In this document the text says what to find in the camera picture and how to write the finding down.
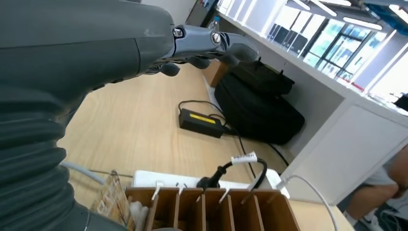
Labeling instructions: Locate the white cabinet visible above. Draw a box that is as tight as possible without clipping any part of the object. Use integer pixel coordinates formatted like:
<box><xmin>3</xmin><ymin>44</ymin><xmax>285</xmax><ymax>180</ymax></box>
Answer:
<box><xmin>217</xmin><ymin>13</ymin><xmax>408</xmax><ymax>205</ymax></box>

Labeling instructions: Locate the black plug with cable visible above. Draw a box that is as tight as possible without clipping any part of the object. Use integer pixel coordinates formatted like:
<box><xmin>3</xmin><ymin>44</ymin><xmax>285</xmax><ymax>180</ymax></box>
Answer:
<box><xmin>197</xmin><ymin>157</ymin><xmax>268</xmax><ymax>192</ymax></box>

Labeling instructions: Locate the brown cardboard box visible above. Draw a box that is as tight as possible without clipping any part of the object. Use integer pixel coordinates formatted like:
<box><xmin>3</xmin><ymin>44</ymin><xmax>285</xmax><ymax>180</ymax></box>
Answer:
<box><xmin>203</xmin><ymin>60</ymin><xmax>230</xmax><ymax>87</ymax></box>

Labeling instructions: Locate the hotel key card stack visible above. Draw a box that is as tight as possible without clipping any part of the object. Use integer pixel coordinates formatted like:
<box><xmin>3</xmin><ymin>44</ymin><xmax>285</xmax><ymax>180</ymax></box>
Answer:
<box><xmin>95</xmin><ymin>171</ymin><xmax>133</xmax><ymax>231</ymax></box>

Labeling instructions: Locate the light grey cable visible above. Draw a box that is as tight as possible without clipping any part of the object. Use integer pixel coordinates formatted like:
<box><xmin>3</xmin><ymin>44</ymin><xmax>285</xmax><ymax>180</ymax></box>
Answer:
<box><xmin>60</xmin><ymin>161</ymin><xmax>106</xmax><ymax>186</ymax></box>

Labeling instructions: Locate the wooden slotted card organizer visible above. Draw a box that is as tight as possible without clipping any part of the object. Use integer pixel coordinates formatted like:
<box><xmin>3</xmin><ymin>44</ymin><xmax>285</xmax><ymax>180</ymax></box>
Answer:
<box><xmin>126</xmin><ymin>187</ymin><xmax>300</xmax><ymax>231</ymax></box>

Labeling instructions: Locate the white power strip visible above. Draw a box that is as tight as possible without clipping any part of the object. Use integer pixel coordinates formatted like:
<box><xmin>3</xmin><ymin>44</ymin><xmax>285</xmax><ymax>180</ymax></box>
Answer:
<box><xmin>132</xmin><ymin>169</ymin><xmax>290</xmax><ymax>199</ymax></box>

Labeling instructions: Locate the white cable label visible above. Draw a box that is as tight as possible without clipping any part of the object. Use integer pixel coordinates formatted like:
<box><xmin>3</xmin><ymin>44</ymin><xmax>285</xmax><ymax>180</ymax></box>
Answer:
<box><xmin>231</xmin><ymin>152</ymin><xmax>258</xmax><ymax>166</ymax></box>

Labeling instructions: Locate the white charging cable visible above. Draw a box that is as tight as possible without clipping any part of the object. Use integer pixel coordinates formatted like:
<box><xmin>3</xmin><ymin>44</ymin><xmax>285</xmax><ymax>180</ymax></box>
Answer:
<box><xmin>275</xmin><ymin>174</ymin><xmax>339</xmax><ymax>231</ymax></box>

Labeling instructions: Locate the black adapter cable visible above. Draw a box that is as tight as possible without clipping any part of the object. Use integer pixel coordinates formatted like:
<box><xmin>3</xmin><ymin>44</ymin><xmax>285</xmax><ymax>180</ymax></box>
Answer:
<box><xmin>178</xmin><ymin>100</ymin><xmax>289</xmax><ymax>179</ymax></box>

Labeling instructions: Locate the black backpack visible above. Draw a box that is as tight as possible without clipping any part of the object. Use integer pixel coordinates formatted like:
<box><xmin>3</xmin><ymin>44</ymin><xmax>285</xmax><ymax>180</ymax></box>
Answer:
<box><xmin>214</xmin><ymin>59</ymin><xmax>306</xmax><ymax>146</ymax></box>

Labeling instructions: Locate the person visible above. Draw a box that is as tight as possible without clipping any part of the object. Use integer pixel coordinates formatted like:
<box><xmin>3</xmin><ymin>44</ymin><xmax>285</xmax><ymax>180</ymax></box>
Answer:
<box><xmin>344</xmin><ymin>150</ymin><xmax>408</xmax><ymax>231</ymax></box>

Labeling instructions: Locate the black power adapter yellow label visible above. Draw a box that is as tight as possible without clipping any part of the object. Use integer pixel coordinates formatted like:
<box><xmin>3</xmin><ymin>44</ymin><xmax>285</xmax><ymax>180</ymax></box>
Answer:
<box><xmin>178</xmin><ymin>108</ymin><xmax>225</xmax><ymax>139</ymax></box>

